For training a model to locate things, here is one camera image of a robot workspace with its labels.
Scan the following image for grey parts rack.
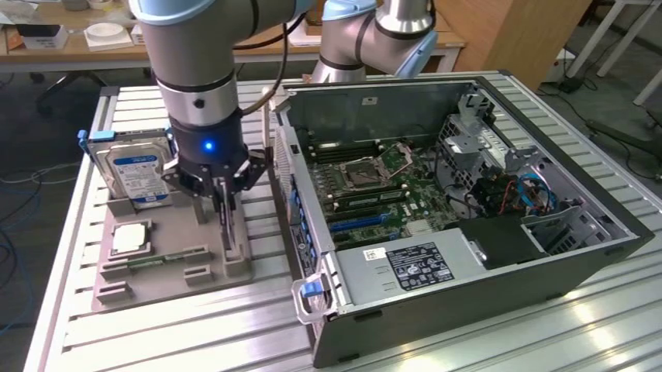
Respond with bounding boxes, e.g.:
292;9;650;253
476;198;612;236
89;181;255;313

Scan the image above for white box with black top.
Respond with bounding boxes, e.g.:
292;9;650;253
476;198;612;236
14;23;69;50

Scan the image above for graphics card with metal bracket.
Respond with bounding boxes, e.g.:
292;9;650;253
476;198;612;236
215;189;244;266

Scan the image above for silver perforated disk bay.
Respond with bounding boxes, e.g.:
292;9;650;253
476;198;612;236
436;92;524;195

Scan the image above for green RAM stick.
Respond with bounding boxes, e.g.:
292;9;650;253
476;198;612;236
126;250;196;271

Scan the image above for black open PC case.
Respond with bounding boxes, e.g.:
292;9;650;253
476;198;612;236
260;75;656;369

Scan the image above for white box with red button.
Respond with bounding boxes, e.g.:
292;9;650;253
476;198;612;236
540;48;586;94

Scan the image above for black plastic shroud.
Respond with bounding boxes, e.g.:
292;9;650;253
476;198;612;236
457;216;550;271

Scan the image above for silver angled drive cage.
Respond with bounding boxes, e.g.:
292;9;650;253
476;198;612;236
519;205;619;257

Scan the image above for silver chipset heatsink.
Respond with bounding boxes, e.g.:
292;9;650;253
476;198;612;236
407;220;441;236

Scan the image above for grey power supply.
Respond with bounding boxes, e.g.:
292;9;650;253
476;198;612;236
329;227;489;308

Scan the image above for white paper stack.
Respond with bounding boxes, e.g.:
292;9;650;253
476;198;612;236
288;22;324;48

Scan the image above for hard disk in blue caddy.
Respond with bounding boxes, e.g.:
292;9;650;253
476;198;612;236
76;124;180;212

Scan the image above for black chair base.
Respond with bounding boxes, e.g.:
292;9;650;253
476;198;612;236
29;69;108;115

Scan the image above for blue floor cable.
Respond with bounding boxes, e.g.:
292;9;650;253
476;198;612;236
0;185;44;335

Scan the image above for green motherboard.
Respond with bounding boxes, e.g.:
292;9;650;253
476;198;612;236
307;139;461;251

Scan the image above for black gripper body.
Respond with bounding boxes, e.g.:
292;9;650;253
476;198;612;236
169;112;251;178

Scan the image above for silver CPU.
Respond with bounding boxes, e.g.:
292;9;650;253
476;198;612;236
112;224;148;255

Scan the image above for long blue expansion slot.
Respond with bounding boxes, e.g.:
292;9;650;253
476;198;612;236
328;211;393;234

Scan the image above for black RAM slot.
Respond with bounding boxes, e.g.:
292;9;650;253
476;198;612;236
315;153;381;164
312;140;379;150
313;150;380;159
312;145;379;155

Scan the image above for blue data wire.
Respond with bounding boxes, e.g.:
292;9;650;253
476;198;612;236
515;173;559;215

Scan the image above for white table frame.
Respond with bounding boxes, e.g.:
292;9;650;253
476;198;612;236
566;0;662;106

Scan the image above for wooden cabinet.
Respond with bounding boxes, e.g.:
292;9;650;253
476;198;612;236
453;0;594;92

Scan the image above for black floor stand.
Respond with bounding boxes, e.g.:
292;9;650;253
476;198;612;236
586;115;662;146

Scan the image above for CPU socket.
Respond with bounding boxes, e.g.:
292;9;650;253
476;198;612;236
337;157;388;191

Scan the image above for white round holder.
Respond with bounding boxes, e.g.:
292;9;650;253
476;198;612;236
82;22;134;53

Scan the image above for RAM stick with black label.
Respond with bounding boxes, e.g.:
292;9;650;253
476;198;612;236
333;188;408;213

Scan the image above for wooden desk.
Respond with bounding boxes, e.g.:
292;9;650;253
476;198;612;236
0;0;467;84

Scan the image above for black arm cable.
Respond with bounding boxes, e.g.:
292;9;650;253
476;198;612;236
232;15;307;117

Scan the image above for metal socket cover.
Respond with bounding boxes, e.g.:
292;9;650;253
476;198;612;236
375;141;416;172

